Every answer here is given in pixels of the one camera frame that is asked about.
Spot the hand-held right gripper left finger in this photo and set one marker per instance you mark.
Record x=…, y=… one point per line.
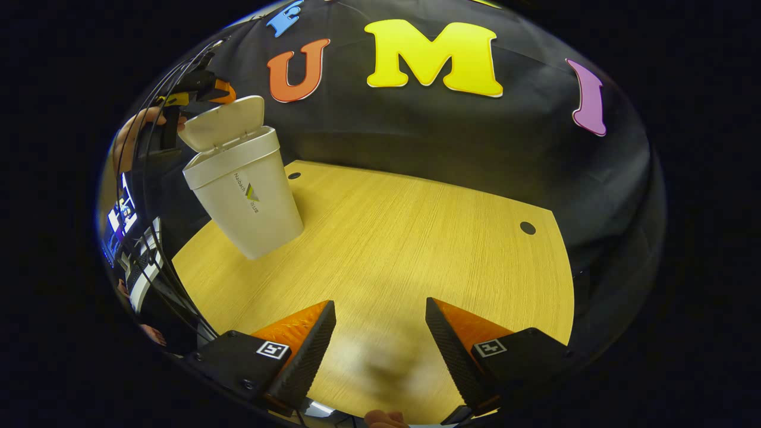
x=312, y=356

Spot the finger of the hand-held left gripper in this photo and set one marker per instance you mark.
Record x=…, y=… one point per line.
x=221, y=91

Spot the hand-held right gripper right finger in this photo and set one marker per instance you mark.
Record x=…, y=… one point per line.
x=452, y=356

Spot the white desktop garbage bin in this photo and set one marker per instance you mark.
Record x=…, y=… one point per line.
x=250, y=196

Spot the wooden desktop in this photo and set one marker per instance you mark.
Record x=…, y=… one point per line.
x=404, y=249

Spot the lit computer screen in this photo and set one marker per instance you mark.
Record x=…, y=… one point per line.
x=119, y=220

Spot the white black equipment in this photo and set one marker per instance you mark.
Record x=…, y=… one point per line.
x=145, y=267

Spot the black backdrop cloth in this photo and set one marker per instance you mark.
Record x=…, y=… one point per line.
x=446, y=142

